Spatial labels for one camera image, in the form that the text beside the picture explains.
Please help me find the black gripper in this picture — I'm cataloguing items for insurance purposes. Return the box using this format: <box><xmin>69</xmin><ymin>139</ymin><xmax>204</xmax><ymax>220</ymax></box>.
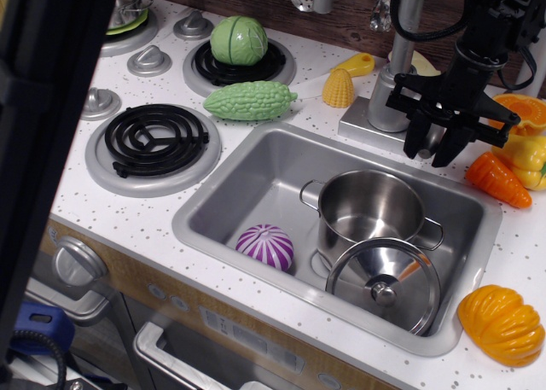
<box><xmin>386</xmin><ymin>73</ymin><xmax>520</xmax><ymax>167</ymax></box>

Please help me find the silver faucet lever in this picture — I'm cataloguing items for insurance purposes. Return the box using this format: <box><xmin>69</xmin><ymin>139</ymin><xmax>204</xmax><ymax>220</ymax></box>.
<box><xmin>417</xmin><ymin>124</ymin><xmax>445</xmax><ymax>160</ymax></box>

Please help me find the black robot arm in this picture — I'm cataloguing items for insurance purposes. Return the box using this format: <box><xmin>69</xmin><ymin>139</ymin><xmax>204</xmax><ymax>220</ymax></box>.
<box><xmin>386</xmin><ymin>0</ymin><xmax>545</xmax><ymax>167</ymax></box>

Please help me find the orange toy carrot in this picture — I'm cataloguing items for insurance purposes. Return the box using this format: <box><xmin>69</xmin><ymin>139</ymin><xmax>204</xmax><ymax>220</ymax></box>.
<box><xmin>465</xmin><ymin>152</ymin><xmax>532</xmax><ymax>209</ymax></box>

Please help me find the silver toy faucet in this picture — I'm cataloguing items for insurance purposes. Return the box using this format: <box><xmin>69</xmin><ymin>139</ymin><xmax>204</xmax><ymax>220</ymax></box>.
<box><xmin>338</xmin><ymin>0</ymin><xmax>424</xmax><ymax>155</ymax></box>

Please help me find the yellow toy bell pepper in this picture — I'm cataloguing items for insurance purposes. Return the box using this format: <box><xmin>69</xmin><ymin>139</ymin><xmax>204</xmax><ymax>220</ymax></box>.
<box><xmin>491</xmin><ymin>134</ymin><xmax>545</xmax><ymax>191</ymax></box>

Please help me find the orange toy pumpkin slice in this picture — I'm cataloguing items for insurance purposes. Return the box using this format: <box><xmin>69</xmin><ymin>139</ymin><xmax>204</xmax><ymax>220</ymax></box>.
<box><xmin>493</xmin><ymin>93</ymin><xmax>545</xmax><ymax>137</ymax></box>

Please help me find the yellow toy corn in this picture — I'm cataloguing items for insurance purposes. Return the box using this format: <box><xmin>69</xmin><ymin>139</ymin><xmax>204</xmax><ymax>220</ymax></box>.
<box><xmin>322</xmin><ymin>68</ymin><xmax>355</xmax><ymax>108</ymax></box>

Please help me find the steel pot in sink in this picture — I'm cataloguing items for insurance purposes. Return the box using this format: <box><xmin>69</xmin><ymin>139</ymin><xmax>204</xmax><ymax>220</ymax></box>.
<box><xmin>299</xmin><ymin>169</ymin><xmax>444</xmax><ymax>269</ymax></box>

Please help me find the hanging clear utensil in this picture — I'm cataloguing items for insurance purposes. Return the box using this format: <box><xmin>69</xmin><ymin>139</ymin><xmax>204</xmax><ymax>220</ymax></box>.
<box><xmin>369</xmin><ymin>0</ymin><xmax>392</xmax><ymax>32</ymax></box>

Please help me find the steel pot lid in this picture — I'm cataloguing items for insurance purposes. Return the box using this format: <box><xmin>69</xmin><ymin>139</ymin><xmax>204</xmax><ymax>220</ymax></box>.
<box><xmin>325</xmin><ymin>237</ymin><xmax>441</xmax><ymax>335</ymax></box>

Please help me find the green toy bitter gourd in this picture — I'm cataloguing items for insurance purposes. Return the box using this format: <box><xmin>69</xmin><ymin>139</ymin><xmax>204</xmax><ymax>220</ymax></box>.
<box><xmin>203</xmin><ymin>81</ymin><xmax>298</xmax><ymax>121</ymax></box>

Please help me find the orange toy pumpkin half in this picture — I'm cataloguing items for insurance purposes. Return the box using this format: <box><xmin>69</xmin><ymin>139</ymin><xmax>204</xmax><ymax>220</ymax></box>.
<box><xmin>457</xmin><ymin>285</ymin><xmax>545</xmax><ymax>367</ymax></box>

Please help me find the purple toy onion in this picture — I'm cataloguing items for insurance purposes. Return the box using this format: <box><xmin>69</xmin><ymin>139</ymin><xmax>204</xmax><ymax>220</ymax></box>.
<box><xmin>235</xmin><ymin>224</ymin><xmax>294</xmax><ymax>271</ymax></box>

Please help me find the grey toy sink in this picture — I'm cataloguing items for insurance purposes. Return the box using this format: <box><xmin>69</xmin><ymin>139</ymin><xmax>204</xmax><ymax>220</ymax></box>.
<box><xmin>172</xmin><ymin>123</ymin><xmax>502</xmax><ymax>357</ymax></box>

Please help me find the green toy cabbage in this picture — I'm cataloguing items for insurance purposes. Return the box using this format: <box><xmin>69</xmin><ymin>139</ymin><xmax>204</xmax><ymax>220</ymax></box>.
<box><xmin>210</xmin><ymin>15</ymin><xmax>269</xmax><ymax>67</ymax></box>

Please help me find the black rear burner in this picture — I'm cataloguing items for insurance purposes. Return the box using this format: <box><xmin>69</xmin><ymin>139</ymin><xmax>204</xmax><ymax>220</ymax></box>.
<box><xmin>194</xmin><ymin>42</ymin><xmax>287</xmax><ymax>86</ymax></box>

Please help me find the black burner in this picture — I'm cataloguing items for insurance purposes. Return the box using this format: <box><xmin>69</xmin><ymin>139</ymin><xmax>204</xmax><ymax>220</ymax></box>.
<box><xmin>104</xmin><ymin>104</ymin><xmax>211</xmax><ymax>178</ymax></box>
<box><xmin>194</xmin><ymin>42</ymin><xmax>287</xmax><ymax>86</ymax></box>

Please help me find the silver stove knob rear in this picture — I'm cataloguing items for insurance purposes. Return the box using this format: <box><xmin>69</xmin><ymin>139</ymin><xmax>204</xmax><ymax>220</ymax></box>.
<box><xmin>173</xmin><ymin>10</ymin><xmax>214</xmax><ymax>40</ymax></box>

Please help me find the silver stove knob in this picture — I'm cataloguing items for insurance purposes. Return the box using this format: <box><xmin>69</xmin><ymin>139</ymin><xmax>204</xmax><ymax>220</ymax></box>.
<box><xmin>173</xmin><ymin>10</ymin><xmax>214</xmax><ymax>40</ymax></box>
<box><xmin>80</xmin><ymin>87</ymin><xmax>121</xmax><ymax>121</ymax></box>
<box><xmin>127</xmin><ymin>45</ymin><xmax>172</xmax><ymax>78</ymax></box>

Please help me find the black front burner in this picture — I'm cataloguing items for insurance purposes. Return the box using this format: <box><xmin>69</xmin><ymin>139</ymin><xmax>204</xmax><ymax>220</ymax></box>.
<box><xmin>104</xmin><ymin>104</ymin><xmax>211</xmax><ymax>178</ymax></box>

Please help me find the silver stove knob middle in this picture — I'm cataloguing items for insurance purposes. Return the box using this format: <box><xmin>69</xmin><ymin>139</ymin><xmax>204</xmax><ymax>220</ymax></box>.
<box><xmin>127</xmin><ymin>45</ymin><xmax>172</xmax><ymax>78</ymax></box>

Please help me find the green plate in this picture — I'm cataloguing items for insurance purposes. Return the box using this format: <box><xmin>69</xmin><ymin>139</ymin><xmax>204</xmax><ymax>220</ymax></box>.
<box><xmin>106</xmin><ymin>9</ymin><xmax>148</xmax><ymax>36</ymax></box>

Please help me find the steel pot on stove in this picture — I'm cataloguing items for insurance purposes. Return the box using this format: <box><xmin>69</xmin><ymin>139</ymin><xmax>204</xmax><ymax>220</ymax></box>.
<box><xmin>108</xmin><ymin>0</ymin><xmax>154</xmax><ymax>30</ymax></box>

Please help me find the silver stove knob front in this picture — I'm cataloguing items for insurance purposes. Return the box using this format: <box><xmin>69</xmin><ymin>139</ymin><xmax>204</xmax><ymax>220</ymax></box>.
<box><xmin>80</xmin><ymin>87</ymin><xmax>121</xmax><ymax>121</ymax></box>

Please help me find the silver oven dial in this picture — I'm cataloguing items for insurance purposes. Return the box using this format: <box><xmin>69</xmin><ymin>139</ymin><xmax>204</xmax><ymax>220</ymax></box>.
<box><xmin>52</xmin><ymin>236</ymin><xmax>108</xmax><ymax>288</ymax></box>

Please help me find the blue clamp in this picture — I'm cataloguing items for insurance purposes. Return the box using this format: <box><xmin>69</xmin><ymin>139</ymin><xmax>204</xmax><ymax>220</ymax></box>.
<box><xmin>9</xmin><ymin>301</ymin><xmax>75</xmax><ymax>355</ymax></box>

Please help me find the yellow toy knife handle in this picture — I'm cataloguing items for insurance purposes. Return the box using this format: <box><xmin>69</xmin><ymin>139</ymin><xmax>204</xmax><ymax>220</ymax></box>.
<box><xmin>330</xmin><ymin>52</ymin><xmax>375</xmax><ymax>78</ymax></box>

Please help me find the silver oven door handle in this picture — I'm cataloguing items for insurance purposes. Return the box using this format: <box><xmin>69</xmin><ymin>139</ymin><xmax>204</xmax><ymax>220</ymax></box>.
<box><xmin>133</xmin><ymin>322</ymin><xmax>229</xmax><ymax>390</ymax></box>

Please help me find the black foreground post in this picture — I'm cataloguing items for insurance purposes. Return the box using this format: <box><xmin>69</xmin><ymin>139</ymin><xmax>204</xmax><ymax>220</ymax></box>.
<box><xmin>0</xmin><ymin>0</ymin><xmax>140</xmax><ymax>365</ymax></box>

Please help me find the black cable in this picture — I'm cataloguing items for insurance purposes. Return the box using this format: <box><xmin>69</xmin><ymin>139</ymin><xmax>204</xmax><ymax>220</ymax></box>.
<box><xmin>10</xmin><ymin>329</ymin><xmax>76</xmax><ymax>390</ymax></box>

